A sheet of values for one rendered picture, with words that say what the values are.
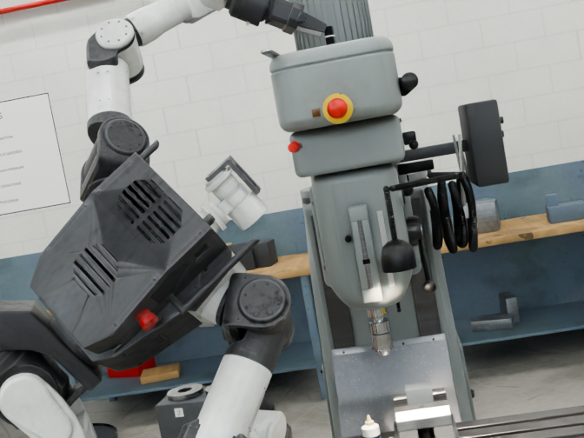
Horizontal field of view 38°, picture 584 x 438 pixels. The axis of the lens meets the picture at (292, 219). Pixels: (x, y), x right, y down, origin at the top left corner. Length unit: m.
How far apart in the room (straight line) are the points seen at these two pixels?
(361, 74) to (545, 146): 4.59
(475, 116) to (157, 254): 1.03
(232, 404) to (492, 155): 1.03
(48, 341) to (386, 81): 0.81
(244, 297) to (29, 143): 5.32
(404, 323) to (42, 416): 1.15
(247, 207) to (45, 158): 5.10
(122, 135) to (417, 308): 1.07
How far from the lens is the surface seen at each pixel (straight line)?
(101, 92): 1.71
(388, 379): 2.34
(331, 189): 1.83
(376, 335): 1.95
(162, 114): 6.31
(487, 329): 5.75
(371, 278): 1.82
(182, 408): 2.06
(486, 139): 2.13
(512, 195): 6.20
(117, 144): 1.57
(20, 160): 6.68
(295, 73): 1.70
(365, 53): 1.70
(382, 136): 1.79
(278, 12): 1.87
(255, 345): 1.43
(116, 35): 1.78
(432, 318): 2.35
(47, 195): 6.62
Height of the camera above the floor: 1.72
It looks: 5 degrees down
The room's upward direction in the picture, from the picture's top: 10 degrees counter-clockwise
